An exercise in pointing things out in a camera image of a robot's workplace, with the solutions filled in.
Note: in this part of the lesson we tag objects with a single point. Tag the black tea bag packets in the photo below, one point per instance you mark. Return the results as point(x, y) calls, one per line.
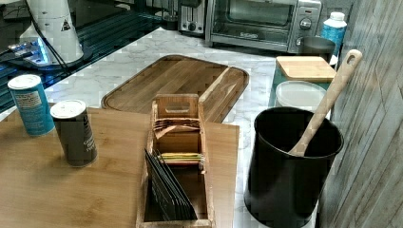
point(167, 191)

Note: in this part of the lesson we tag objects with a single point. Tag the large wooden cutting board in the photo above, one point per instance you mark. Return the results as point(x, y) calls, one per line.
point(218, 86)

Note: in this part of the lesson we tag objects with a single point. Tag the container with wooden lid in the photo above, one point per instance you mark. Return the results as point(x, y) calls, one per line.
point(313, 69)

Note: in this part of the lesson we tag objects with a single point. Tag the blue bottle white cap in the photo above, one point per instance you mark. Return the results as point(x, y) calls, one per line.
point(334, 29)

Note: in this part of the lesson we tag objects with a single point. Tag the black utensil crock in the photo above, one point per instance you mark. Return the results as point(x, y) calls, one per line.
point(282, 190)

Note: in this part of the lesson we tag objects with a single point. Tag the dark grey spice shaker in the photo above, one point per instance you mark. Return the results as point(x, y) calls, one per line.
point(74, 132)

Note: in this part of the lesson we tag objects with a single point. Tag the silver toaster oven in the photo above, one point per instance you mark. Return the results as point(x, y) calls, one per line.
point(277, 25)

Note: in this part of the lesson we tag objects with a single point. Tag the wooden spoon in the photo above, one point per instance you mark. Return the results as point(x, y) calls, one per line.
point(343, 74)

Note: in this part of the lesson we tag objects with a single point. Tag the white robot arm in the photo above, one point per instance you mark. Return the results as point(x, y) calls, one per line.
point(51, 41)

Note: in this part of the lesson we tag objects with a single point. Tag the dark grey metal cup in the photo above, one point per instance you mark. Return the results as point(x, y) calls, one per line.
point(317, 46)

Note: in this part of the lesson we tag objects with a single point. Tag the wooden tea bag organizer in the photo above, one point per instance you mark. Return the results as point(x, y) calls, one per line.
point(177, 132)

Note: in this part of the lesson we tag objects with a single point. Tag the clear container white lid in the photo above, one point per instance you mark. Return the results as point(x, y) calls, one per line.
point(299, 94)

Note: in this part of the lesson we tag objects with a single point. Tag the teal spice shaker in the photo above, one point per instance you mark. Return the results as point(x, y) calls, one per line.
point(29, 96)

